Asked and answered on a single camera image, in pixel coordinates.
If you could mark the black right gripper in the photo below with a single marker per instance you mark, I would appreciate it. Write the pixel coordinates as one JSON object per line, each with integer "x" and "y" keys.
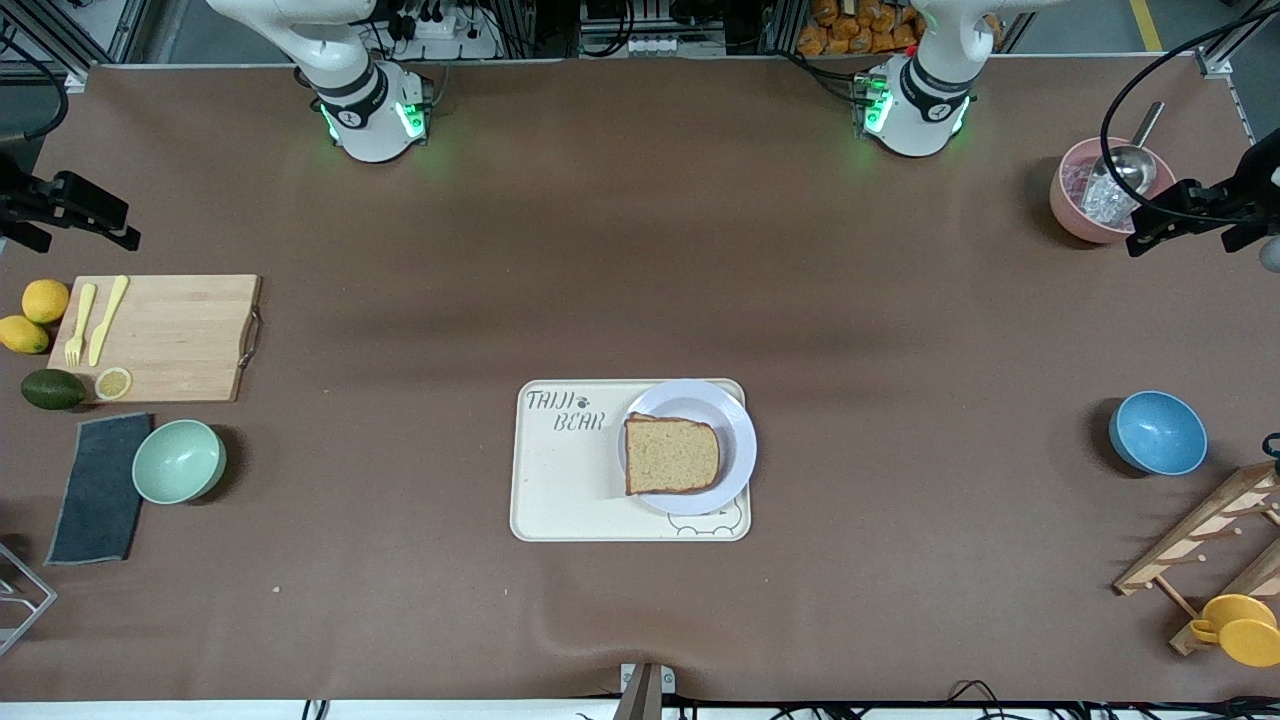
{"x": 22, "y": 201}

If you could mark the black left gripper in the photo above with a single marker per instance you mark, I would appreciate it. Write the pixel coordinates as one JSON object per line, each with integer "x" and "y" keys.
{"x": 1243, "y": 197}

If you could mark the white round plate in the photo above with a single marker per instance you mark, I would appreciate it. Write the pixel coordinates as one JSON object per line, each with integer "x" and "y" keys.
{"x": 735, "y": 440}

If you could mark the plain brown bread slice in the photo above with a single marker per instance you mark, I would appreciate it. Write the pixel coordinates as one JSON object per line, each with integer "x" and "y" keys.
{"x": 670, "y": 455}

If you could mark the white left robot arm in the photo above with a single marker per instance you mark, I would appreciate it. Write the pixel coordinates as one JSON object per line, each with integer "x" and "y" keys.
{"x": 925, "y": 120}

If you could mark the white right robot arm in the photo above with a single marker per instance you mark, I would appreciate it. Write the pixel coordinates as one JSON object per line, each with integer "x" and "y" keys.
{"x": 370, "y": 130}

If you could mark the yellow lemon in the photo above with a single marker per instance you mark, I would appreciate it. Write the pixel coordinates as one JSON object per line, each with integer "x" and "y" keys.
{"x": 22, "y": 336}
{"x": 46, "y": 301}

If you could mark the metal scoop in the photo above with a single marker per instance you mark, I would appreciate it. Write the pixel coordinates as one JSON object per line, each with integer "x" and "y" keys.
{"x": 1130, "y": 165}

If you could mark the clear ice cubes pile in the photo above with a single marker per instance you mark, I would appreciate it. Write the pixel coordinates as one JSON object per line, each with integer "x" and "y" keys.
{"x": 1105, "y": 205}

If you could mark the yellow plastic knife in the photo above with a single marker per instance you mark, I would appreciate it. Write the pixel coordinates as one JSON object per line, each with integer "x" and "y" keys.
{"x": 103, "y": 330}

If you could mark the yellow plastic fork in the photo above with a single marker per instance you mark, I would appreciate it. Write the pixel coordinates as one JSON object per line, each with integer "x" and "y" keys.
{"x": 76, "y": 340}

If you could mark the pink bowl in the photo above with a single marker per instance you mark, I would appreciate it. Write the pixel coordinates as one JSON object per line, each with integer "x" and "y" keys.
{"x": 1072, "y": 205}

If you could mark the wooden cutting board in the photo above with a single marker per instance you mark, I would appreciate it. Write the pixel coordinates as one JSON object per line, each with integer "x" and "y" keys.
{"x": 170, "y": 340}

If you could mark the dark green avocado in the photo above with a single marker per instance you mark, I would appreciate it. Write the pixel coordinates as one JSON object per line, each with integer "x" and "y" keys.
{"x": 52, "y": 390}

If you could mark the lemon slice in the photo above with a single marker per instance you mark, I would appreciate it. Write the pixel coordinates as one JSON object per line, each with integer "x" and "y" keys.
{"x": 113, "y": 383}

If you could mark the blue bowl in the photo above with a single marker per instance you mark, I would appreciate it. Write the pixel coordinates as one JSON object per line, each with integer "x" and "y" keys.
{"x": 1160, "y": 435}

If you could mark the light green bowl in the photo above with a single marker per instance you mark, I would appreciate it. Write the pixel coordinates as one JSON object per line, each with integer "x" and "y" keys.
{"x": 178, "y": 462}

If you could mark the dark grey cloth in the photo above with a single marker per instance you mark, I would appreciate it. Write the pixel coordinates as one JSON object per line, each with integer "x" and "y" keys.
{"x": 100, "y": 490}

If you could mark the wooden dish rack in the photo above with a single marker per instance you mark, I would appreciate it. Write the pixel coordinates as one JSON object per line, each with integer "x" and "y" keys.
{"x": 1200, "y": 520}

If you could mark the orange snack bag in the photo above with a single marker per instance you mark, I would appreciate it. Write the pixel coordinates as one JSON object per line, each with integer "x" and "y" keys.
{"x": 850, "y": 35}

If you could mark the yellow cup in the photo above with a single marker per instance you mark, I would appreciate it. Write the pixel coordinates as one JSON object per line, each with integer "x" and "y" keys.
{"x": 1245, "y": 635}

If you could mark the white power strip with plugs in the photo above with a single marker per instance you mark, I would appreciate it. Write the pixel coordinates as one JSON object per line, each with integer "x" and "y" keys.
{"x": 440, "y": 30}

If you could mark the brown table mat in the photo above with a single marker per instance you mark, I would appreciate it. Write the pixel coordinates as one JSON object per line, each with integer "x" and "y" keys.
{"x": 400, "y": 580}

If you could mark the cream bear print tray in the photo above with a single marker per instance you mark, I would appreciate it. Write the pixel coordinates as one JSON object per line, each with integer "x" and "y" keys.
{"x": 560, "y": 480}

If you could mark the silver corner bracket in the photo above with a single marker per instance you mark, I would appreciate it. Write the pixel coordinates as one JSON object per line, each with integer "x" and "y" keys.
{"x": 75, "y": 80}
{"x": 1217, "y": 68}

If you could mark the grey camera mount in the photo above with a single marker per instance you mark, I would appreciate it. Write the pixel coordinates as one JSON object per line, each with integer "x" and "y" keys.
{"x": 640, "y": 695}

